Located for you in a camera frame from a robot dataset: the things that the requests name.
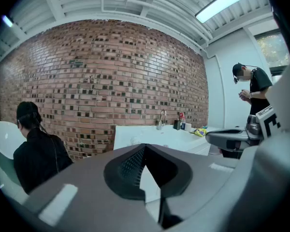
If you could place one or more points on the white paper roll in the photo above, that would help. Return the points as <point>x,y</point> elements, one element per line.
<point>188,127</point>

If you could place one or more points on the white bathtub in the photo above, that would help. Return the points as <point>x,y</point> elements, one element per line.
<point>3,141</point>

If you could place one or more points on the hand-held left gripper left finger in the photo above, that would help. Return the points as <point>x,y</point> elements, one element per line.
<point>87,185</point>

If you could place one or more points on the small ceiling light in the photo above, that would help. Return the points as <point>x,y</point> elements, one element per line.
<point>7,20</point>

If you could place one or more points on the black holder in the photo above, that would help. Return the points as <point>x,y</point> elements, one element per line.
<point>177,124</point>

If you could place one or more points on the long ceiling light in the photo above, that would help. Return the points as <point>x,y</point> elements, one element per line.
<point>226,2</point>

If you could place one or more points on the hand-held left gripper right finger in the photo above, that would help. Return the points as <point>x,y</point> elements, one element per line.
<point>198,175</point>

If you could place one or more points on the red-capped bottle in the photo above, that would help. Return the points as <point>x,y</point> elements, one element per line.
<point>182,120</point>

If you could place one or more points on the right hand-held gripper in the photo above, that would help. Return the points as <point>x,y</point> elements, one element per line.
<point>275,173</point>

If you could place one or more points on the yellow packet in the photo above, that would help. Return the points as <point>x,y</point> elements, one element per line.
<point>200,132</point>

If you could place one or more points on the window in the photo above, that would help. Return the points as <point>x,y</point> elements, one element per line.
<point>274,49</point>

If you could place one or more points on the white sink counter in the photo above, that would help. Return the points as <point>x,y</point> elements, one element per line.
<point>159,138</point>

